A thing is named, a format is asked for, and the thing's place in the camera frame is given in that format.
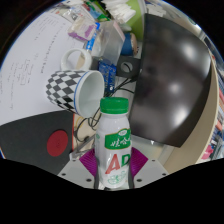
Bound black computer monitor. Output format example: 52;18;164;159
116;13;214;149

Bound black desk mat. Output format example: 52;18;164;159
0;109;76;176

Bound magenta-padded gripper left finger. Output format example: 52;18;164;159
57;148;100;190

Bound white drink bottle green cap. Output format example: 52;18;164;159
95;96;133;190

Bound flat round red coaster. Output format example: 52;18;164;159
46;129;70;158

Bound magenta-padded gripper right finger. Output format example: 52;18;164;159
128;146;171;189

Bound blue circuit board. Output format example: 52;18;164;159
97;59;118;96

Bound black white diamond pattern mug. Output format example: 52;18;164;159
45;48;106;119

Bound blue round tin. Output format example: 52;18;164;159
119;32;139;57

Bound clear plastic box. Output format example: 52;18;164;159
91;20;126;66

